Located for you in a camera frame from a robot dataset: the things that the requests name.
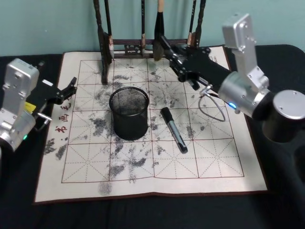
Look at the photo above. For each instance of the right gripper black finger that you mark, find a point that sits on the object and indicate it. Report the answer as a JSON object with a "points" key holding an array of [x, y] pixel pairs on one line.
{"points": [[183, 74], [175, 54]]}

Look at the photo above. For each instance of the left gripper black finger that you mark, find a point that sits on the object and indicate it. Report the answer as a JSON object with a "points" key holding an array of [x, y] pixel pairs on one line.
{"points": [[69, 87], [68, 96]]}

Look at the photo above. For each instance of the black table cloth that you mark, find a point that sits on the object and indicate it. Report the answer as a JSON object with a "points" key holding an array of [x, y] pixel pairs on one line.
{"points": [[143, 214]]}

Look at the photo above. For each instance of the thin black calligraphy brush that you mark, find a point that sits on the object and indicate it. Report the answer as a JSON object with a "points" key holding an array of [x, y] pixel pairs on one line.
{"points": [[143, 23]]}

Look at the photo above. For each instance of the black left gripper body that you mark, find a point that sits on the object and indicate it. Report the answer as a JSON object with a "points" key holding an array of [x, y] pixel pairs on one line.
{"points": [[46, 94]]}

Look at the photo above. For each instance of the thin brush with brown tip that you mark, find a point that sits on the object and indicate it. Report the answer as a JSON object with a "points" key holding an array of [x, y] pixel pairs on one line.
{"points": [[192, 19]]}

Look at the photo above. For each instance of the black marker pen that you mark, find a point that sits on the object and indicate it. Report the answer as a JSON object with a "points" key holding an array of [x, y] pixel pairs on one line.
{"points": [[175, 132]]}

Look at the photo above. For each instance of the thin brush with pale tip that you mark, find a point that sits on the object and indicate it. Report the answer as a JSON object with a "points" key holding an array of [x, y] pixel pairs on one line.
{"points": [[108, 23]]}

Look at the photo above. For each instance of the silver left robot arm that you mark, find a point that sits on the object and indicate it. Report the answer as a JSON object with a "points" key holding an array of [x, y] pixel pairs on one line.
{"points": [[14, 100]]}

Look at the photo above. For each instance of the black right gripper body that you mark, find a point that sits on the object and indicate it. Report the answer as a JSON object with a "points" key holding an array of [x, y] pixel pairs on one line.
{"points": [[207, 66]]}

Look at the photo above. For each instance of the black mesh pen cup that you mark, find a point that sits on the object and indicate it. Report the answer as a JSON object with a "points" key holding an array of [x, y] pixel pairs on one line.
{"points": [[129, 126]]}

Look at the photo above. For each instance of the large black-haired calligraphy brush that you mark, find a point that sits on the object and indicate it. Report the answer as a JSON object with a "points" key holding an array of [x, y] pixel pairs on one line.
{"points": [[159, 23]]}

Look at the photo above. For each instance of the silver and black right robot arm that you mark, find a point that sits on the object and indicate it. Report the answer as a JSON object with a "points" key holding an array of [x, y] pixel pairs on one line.
{"points": [[240, 93]]}

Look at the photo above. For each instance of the cream gridded calligraphy mat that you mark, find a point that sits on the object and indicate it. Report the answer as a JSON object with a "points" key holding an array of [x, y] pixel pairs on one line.
{"points": [[214, 155]]}

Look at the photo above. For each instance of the dark wooden brush rack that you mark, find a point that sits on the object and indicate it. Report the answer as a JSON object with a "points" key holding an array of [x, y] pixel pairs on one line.
{"points": [[104, 71]]}

